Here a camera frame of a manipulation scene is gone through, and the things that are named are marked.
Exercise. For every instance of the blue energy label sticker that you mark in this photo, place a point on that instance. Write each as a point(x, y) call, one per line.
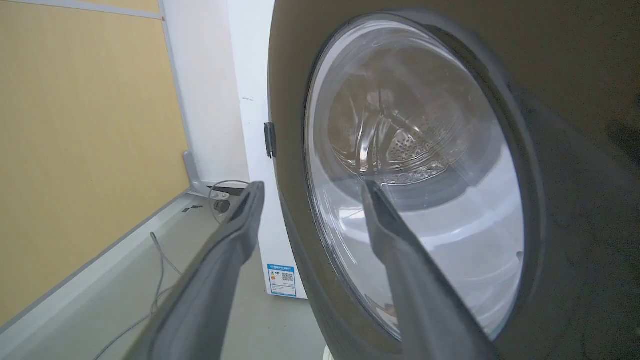
point(282, 280)

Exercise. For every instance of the dark washing machine door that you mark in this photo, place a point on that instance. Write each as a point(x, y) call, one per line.
point(575, 150)

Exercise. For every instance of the white washing machine body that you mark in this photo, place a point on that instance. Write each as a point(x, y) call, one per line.
point(260, 150)

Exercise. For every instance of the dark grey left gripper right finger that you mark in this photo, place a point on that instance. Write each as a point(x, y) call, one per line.
point(420, 295)

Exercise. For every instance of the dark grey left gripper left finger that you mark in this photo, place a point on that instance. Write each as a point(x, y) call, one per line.
point(210, 290)

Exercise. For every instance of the black door latch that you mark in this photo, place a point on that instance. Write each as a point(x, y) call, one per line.
point(270, 139)

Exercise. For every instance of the grey skirting board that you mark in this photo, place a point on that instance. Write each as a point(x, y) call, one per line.
point(95, 270)

